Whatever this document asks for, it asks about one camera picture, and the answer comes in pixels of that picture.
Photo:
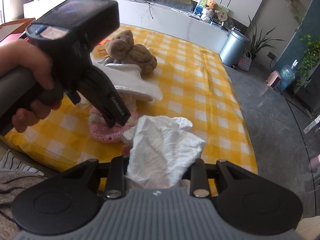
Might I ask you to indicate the pink small heater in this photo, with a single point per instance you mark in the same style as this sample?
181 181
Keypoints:
273 79

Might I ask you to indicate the yellow checkered tablecloth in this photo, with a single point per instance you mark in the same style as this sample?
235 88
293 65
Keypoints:
194 85

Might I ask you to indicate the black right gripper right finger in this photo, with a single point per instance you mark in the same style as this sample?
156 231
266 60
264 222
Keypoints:
245 200

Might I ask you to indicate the silver metal trash can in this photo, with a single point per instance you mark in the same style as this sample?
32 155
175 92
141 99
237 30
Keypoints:
233 48

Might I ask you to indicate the blue water jug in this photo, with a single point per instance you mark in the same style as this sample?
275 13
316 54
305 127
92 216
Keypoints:
287 75

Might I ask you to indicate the potted green leafy plant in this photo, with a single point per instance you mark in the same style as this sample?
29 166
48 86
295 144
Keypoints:
258 40

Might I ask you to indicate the wicker basket bag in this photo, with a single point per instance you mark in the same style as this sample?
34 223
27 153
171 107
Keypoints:
245 60

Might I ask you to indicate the hanging vine plant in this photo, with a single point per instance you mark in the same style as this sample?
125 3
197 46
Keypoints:
303 46

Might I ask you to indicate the brown plush towel roll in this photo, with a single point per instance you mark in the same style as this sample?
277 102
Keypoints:
123 49

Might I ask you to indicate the dark grey cabinet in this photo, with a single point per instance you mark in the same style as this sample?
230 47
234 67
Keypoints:
309 93

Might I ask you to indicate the teddy bear toy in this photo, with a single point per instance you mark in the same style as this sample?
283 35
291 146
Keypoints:
209 10

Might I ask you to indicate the white cloth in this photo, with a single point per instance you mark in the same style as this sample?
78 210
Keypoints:
162 149

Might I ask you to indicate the pink white crochet pouch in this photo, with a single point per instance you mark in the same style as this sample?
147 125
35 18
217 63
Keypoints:
98 126

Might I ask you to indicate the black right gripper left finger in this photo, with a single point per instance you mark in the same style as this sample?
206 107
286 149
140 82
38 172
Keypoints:
71 199

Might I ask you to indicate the white tv cabinet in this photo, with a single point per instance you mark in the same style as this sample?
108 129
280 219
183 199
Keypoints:
157 18

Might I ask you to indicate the person's left hand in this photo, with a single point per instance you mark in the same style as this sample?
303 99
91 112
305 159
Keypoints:
21 53

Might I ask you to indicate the white terry mitt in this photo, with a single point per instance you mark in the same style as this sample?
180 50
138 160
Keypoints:
127 79

